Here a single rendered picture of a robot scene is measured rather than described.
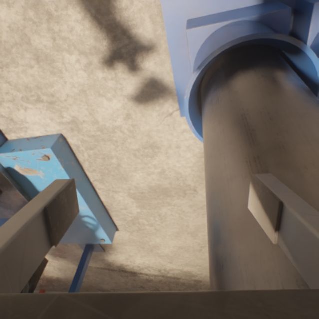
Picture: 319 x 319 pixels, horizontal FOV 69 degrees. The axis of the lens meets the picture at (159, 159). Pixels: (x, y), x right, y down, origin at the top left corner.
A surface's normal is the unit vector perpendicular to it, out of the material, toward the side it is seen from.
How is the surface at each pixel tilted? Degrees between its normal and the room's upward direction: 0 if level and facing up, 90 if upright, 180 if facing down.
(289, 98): 90
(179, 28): 0
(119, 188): 0
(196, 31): 0
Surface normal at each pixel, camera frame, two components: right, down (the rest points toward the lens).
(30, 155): -0.11, 0.66
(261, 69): -0.12, -0.75
